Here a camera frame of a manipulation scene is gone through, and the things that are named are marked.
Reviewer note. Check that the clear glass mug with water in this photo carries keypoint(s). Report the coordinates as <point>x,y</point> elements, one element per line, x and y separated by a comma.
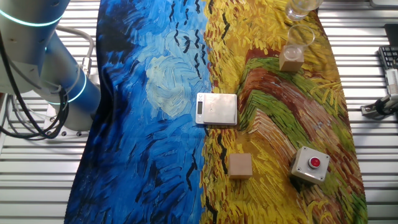
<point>297,10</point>

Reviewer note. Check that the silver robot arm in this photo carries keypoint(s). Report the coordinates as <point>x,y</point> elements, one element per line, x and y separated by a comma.
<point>28,46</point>

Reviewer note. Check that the empty clear plastic cup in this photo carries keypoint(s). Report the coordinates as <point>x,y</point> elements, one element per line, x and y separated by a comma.
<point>300,35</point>

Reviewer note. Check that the silver digital scale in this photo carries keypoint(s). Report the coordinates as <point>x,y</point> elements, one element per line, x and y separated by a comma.
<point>220,109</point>

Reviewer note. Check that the painted wheatfield tablecloth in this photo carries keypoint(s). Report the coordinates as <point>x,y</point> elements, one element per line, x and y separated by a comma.
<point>140,124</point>

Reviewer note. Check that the light wooden cube block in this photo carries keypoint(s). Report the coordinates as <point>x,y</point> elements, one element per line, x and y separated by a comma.
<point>240,166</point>
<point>290,66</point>

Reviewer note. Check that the grey box with red button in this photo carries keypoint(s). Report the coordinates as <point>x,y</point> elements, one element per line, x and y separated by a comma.
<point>303,169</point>

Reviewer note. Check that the black keyboard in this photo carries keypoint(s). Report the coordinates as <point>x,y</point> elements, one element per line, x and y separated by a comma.
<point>388,57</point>

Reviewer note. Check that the black rectangular pad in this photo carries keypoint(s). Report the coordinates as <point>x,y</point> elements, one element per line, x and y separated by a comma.
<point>391,35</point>

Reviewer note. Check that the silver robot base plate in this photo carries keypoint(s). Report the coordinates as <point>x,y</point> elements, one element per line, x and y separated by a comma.
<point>71,134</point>

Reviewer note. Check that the metal camera clamp bracket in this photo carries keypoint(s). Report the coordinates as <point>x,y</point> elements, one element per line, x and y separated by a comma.
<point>371,110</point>

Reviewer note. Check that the small silver camera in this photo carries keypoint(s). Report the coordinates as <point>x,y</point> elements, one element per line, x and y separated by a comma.
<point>392,81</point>

